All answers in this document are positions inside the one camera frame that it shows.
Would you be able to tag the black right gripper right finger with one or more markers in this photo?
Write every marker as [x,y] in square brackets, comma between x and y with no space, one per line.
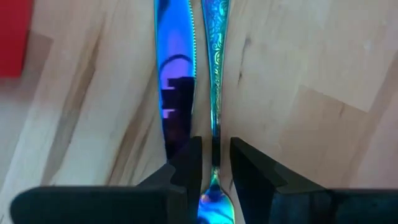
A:
[295,205]

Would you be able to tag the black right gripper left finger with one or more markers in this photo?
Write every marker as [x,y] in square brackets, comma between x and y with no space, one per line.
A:
[124,205]

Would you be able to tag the iridescent knife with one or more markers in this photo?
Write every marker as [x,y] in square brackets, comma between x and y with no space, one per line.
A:
[174,46]

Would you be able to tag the red plastic bin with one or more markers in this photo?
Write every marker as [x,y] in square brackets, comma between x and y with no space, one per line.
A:
[12,37]

